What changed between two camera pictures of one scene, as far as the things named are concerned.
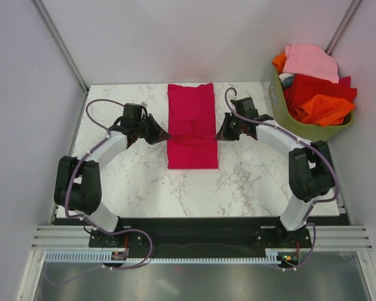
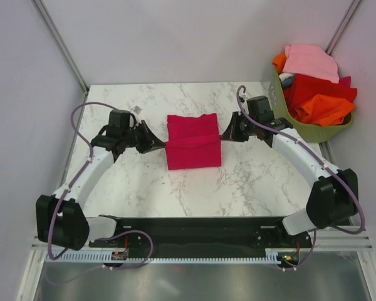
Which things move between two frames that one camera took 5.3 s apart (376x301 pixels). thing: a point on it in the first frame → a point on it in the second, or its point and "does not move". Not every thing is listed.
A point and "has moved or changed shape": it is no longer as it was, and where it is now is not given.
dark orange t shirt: (279, 62) does not move
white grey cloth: (286, 79) does not move
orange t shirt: (324, 110) does not move
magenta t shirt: (192, 125) has moved or changed shape
